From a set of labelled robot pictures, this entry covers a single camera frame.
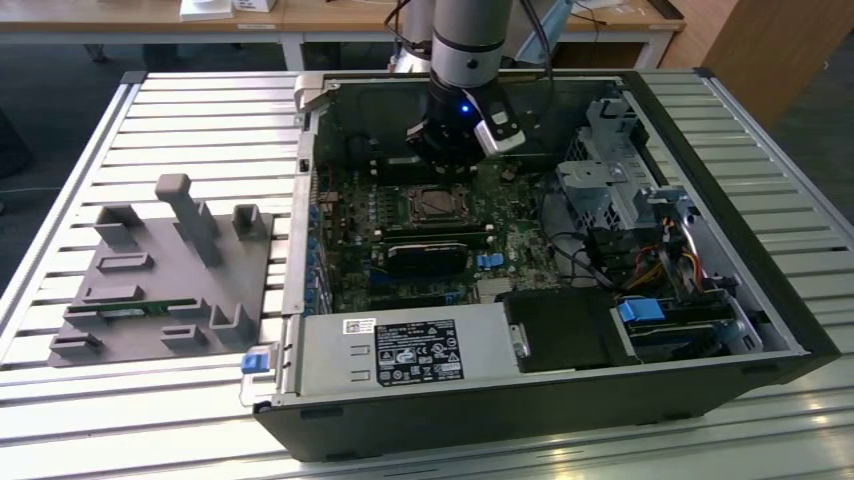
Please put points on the metal locking lever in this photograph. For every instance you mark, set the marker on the metal locking lever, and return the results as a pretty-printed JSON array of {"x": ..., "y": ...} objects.
[
  {"x": 436, "y": 186},
  {"x": 440, "y": 223}
]

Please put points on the CPU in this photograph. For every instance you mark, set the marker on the CPU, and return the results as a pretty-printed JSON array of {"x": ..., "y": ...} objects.
[{"x": 439, "y": 204}]

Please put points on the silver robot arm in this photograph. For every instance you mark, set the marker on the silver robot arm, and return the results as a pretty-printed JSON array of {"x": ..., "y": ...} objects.
[{"x": 467, "y": 45}]

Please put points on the CPU socket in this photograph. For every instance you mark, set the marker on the CPU socket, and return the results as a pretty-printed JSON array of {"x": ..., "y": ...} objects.
[{"x": 409, "y": 219}]

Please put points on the black RAM stick white label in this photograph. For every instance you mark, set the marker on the black RAM stick white label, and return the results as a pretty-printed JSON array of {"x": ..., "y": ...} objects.
[{"x": 400, "y": 170}]

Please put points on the black graphics card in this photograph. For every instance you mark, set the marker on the black graphics card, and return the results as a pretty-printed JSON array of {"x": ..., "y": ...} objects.
[{"x": 427, "y": 257}]

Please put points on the silver drive cage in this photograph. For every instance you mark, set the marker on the silver drive cage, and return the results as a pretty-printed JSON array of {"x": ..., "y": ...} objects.
[{"x": 593, "y": 175}]

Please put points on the green motherboard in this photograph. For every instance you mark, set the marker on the green motherboard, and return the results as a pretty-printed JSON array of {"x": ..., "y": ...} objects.
[{"x": 527, "y": 245}]

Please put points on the blue board connector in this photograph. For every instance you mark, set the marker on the blue board connector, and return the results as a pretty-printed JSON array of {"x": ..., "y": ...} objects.
[{"x": 488, "y": 262}]

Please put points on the pale blue teach pendant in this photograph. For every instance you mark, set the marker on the pale blue teach pendant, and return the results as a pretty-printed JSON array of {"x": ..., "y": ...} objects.
[{"x": 556, "y": 30}]

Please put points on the silver heatsink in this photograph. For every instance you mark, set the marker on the silver heatsink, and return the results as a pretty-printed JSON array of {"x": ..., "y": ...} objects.
[{"x": 493, "y": 291}]

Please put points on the white box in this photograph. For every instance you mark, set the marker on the white box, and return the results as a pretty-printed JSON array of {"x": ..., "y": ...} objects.
[
  {"x": 254, "y": 5},
  {"x": 205, "y": 9}
]

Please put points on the black air shroud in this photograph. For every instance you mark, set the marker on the black air shroud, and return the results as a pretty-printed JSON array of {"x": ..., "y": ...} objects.
[{"x": 567, "y": 325}]

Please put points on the silver metal clip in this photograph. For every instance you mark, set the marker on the silver metal clip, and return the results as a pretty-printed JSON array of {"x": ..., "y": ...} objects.
[{"x": 519, "y": 341}]

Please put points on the silver power supply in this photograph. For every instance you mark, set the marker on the silver power supply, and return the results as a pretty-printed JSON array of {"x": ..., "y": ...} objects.
[{"x": 333, "y": 350}]

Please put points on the blue disk carrier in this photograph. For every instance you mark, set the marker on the blue disk carrier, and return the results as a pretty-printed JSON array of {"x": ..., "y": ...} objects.
[{"x": 640, "y": 311}]

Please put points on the grey parts rack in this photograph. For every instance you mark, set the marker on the grey parts rack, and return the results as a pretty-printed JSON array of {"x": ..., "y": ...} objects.
[{"x": 173, "y": 300}]

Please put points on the blue case latch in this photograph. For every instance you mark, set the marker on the blue case latch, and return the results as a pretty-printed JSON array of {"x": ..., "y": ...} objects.
[{"x": 256, "y": 362}]

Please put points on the wooden cabinet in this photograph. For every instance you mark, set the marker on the wooden cabinet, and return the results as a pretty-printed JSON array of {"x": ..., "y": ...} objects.
[{"x": 767, "y": 55}]

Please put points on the wooden desk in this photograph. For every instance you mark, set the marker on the wooden desk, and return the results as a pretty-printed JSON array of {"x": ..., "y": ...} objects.
[{"x": 133, "y": 25}]

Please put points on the green RAM stick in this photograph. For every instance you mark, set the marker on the green RAM stick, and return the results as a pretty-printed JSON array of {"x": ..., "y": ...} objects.
[{"x": 154, "y": 306}]

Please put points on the black PC case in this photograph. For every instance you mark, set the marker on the black PC case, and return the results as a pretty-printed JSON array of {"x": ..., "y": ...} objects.
[{"x": 467, "y": 425}]

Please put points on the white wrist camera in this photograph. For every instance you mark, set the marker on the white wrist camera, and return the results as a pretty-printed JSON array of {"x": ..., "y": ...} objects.
[{"x": 500, "y": 130}]

